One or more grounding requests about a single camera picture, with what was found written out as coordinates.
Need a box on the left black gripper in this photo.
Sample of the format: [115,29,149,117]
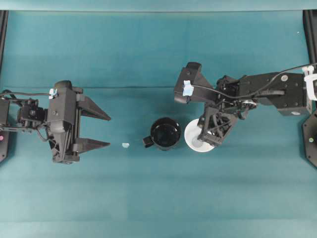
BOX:
[46,80,111,164]

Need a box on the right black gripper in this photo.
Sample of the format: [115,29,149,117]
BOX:
[174,62,237,147]

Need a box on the white paper cup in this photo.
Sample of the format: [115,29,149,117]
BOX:
[184,119,214,153]

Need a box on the black cup holder with handle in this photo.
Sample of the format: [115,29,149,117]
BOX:
[143,117,182,151]

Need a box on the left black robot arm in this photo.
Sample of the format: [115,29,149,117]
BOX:
[0,80,111,164]

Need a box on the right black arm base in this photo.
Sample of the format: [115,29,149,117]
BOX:
[302,110,317,168]

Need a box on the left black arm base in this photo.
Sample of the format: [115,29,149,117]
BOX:
[0,131,10,162]

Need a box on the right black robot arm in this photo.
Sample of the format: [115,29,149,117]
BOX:
[174,62,317,147]

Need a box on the left tape marker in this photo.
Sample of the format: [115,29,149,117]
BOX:
[122,143,130,148]

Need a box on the teal table cloth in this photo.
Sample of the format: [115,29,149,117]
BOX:
[0,11,317,238]

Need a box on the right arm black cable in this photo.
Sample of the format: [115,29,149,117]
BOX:
[192,63,317,100]

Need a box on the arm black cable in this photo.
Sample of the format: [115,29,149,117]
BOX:
[0,89,54,99]
[192,63,317,100]

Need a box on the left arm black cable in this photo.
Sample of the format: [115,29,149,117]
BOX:
[0,89,54,99]

